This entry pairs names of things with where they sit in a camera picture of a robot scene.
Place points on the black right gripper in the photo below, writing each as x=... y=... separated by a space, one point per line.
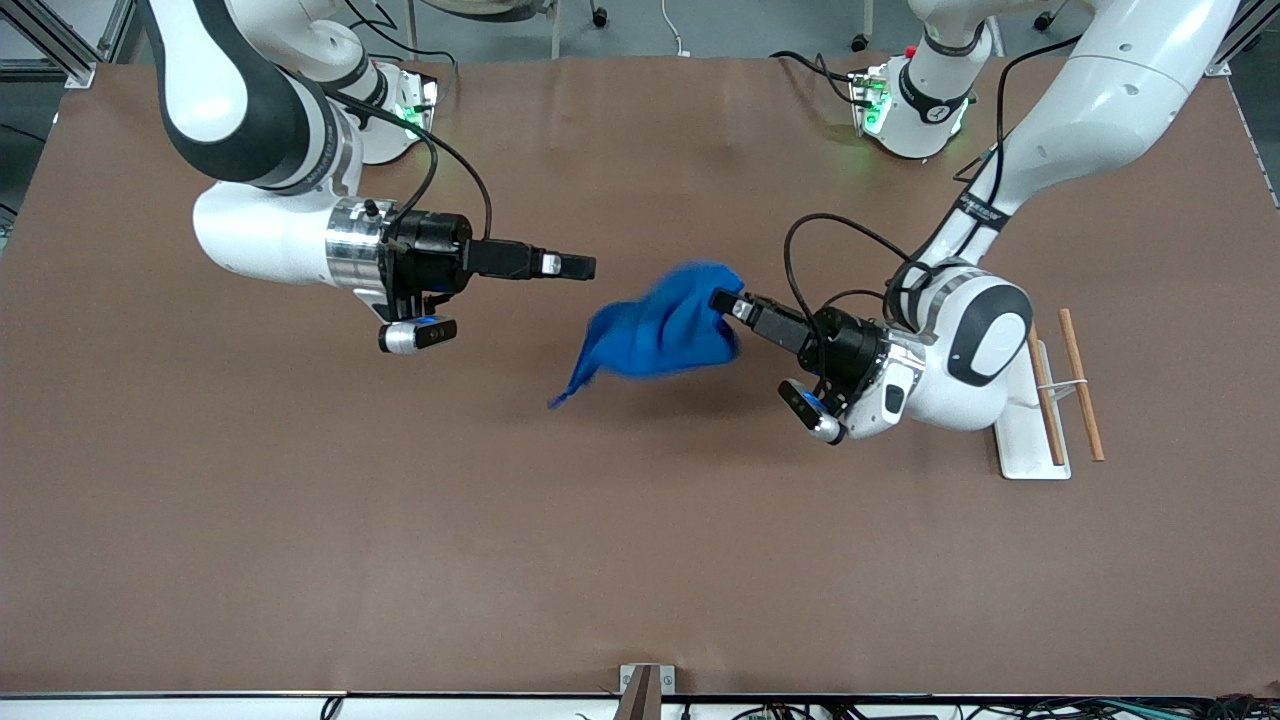
x=432 y=252

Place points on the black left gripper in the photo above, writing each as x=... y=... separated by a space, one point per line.
x=845 y=343

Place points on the blue microfiber towel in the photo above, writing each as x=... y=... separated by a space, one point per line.
x=660 y=330

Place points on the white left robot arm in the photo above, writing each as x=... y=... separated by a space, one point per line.
x=1100 y=90

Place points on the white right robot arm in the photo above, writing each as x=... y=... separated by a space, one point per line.
x=260 y=235

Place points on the beige stool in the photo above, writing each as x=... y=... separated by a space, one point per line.
x=480 y=8

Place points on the white rack with wooden bars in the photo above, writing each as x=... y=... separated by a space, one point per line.
x=1025 y=450

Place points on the grey metal bracket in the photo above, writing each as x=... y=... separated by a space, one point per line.
x=645 y=695

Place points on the aluminium frame profile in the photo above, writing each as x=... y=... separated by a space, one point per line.
x=75 y=72
x=1218 y=65

